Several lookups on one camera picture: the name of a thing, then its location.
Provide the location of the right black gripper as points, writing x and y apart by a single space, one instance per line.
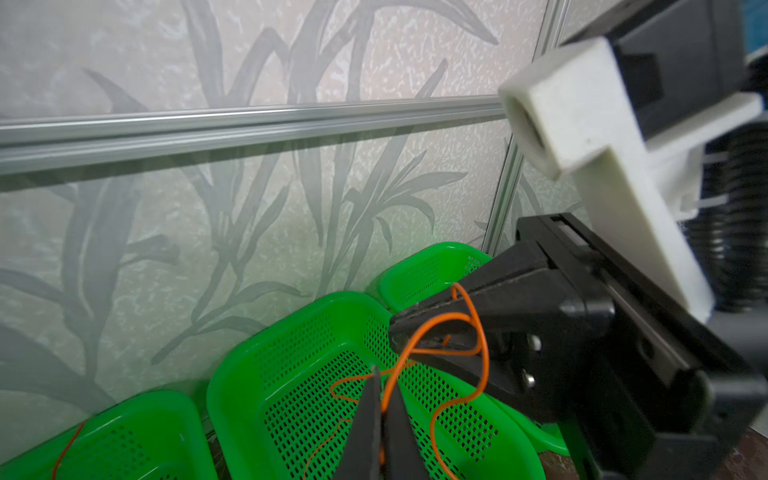
662 396

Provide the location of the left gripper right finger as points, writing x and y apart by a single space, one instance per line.
402 458

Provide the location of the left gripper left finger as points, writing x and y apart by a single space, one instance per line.
361 456

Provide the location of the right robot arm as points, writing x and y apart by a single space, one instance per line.
643 331

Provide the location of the middle green plastic basket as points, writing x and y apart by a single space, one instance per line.
281 403

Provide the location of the green plastic basket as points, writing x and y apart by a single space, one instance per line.
154 435
281 403
431 271

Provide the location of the right green plastic basket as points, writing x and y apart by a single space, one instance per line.
431 271

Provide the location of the left green plastic basket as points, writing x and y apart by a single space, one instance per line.
154 435

